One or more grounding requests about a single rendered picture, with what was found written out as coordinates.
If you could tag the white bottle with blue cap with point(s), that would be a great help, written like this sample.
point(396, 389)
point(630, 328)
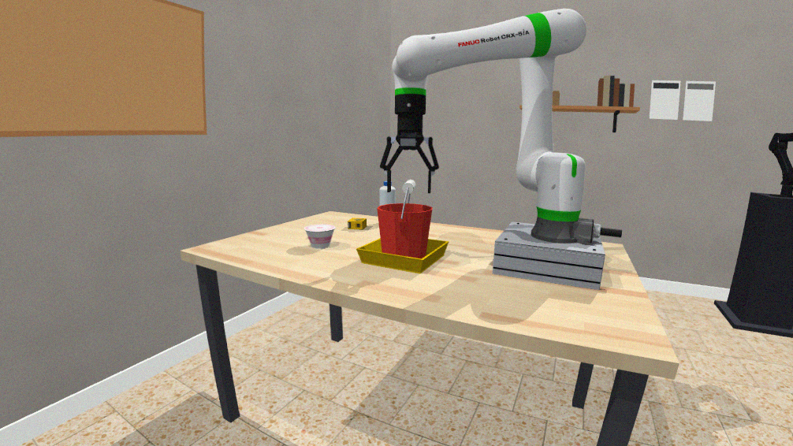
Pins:
point(387, 197)

